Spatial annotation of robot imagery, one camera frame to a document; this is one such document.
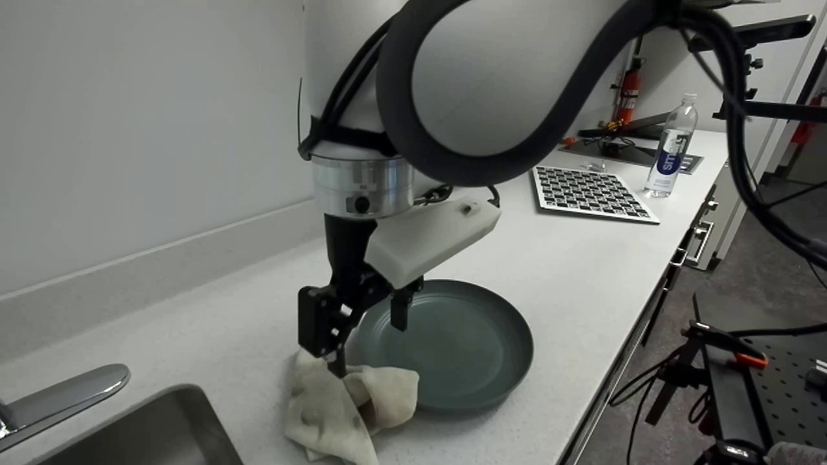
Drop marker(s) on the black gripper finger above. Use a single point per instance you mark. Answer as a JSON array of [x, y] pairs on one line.
[[338, 360], [402, 302]]

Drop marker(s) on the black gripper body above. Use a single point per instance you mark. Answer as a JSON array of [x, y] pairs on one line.
[[329, 314]]

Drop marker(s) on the cream cloth towel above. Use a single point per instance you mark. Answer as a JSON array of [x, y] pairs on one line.
[[338, 418]]

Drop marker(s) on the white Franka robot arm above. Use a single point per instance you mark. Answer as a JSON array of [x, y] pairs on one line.
[[411, 101]]

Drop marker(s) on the dark green round plate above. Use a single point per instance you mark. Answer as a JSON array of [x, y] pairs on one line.
[[470, 347]]

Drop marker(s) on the stainless steel sink basin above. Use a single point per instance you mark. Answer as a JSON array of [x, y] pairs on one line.
[[177, 428]]

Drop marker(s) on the black white checkerboard board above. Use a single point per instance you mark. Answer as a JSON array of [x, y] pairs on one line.
[[588, 194]]

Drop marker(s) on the red black clamp tool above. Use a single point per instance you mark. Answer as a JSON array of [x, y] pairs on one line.
[[623, 123]]

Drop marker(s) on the clear plastic water bottle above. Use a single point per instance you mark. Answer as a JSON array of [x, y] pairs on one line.
[[672, 149]]

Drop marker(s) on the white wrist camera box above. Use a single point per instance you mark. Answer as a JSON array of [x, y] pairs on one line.
[[411, 245]]

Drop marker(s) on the black camera tripod stand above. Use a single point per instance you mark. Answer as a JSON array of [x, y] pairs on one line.
[[762, 392]]

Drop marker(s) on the metal drawer handle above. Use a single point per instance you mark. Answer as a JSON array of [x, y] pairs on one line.
[[700, 240]]

